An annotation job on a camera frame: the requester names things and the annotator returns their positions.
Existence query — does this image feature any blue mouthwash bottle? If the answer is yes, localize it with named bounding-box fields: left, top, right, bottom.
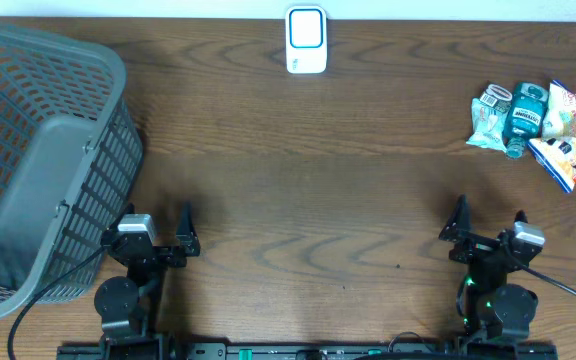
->
left=502, top=82, right=549, bottom=159

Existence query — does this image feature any teal wet wipes pack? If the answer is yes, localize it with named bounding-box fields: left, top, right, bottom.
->
left=466, top=98, right=507, bottom=152

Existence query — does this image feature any yellow snack bag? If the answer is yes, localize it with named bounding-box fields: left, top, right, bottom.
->
left=528, top=80, right=576, bottom=193

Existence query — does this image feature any green round-label box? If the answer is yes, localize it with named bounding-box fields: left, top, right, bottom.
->
left=479, top=83, right=513, bottom=113

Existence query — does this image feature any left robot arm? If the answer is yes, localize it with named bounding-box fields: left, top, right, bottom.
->
left=94, top=203, right=201, bottom=359

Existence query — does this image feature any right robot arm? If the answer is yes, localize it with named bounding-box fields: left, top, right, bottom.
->
left=439, top=195, right=546, bottom=346

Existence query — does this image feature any white barcode scanner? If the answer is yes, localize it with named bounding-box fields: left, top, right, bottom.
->
left=285, top=5, right=328, bottom=74

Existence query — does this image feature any grey plastic shopping basket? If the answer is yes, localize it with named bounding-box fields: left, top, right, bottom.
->
left=0, top=24, right=143, bottom=318

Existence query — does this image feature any black mounting rail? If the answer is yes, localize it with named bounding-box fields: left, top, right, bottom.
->
left=57, top=341, right=559, bottom=360

